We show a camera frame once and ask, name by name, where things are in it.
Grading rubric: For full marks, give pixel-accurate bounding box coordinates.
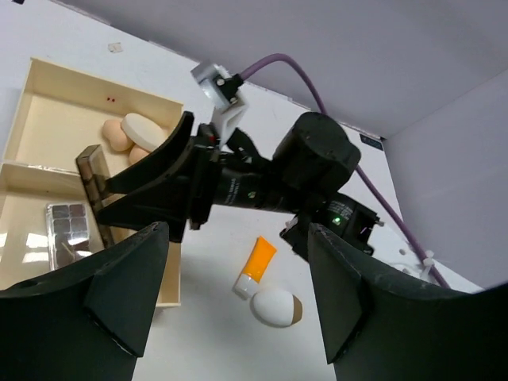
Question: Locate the white egg-shaped gold-tip case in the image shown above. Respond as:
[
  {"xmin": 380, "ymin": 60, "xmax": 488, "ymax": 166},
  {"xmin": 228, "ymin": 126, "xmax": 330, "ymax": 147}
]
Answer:
[{"xmin": 251, "ymin": 288, "xmax": 303, "ymax": 328}]

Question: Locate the round beige powder puff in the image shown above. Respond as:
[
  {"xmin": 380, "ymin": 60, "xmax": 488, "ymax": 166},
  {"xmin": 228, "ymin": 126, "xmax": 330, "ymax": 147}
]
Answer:
[{"xmin": 121, "ymin": 113, "xmax": 168, "ymax": 152}]

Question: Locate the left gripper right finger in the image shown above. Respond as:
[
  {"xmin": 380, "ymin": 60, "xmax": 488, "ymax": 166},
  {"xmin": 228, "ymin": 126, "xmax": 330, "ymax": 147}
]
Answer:
[{"xmin": 308, "ymin": 224, "xmax": 507, "ymax": 380}]

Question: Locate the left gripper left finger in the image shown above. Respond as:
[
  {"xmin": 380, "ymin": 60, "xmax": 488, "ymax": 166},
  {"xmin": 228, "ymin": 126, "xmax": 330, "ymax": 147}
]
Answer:
[{"xmin": 1, "ymin": 222, "xmax": 169, "ymax": 380}]

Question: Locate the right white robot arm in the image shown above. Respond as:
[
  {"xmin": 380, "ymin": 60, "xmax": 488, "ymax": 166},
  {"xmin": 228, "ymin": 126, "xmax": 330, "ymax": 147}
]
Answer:
[{"xmin": 94, "ymin": 112, "xmax": 379, "ymax": 258}]

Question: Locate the peach gourd makeup sponge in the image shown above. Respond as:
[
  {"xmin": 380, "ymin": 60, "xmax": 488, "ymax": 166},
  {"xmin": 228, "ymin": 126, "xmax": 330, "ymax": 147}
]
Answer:
[{"xmin": 102, "ymin": 119, "xmax": 149, "ymax": 165}]

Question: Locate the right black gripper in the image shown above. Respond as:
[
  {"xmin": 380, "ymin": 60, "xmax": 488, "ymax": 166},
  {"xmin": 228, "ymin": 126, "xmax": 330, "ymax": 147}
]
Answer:
[{"xmin": 96, "ymin": 111, "xmax": 221, "ymax": 243}]

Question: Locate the pink eyeshadow palette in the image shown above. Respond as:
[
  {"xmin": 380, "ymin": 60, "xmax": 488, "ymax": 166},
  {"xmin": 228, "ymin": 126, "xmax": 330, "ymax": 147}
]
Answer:
[{"xmin": 45, "ymin": 202, "xmax": 102, "ymax": 271}]

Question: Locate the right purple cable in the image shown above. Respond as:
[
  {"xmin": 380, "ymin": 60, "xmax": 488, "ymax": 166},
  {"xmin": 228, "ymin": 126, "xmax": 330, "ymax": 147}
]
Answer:
[{"xmin": 241, "ymin": 53, "xmax": 452, "ymax": 289}]

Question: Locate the orange cosmetic tube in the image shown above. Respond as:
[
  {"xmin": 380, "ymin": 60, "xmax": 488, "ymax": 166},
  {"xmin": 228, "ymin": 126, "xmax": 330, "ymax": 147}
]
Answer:
[{"xmin": 233, "ymin": 236, "xmax": 277, "ymax": 300}]

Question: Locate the wooden organizer tray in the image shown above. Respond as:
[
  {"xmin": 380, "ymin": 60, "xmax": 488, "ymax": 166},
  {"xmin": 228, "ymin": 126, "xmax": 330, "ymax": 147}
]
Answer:
[{"xmin": 1, "ymin": 58, "xmax": 183, "ymax": 289}]

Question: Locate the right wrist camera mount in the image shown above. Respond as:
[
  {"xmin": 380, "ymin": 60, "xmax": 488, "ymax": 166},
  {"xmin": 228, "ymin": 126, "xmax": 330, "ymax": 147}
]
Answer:
[{"xmin": 190, "ymin": 62, "xmax": 248, "ymax": 148}]

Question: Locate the brown eyeshadow palette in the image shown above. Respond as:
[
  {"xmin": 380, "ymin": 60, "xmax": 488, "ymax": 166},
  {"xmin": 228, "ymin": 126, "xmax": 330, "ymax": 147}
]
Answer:
[{"xmin": 75, "ymin": 144, "xmax": 115, "ymax": 248}]

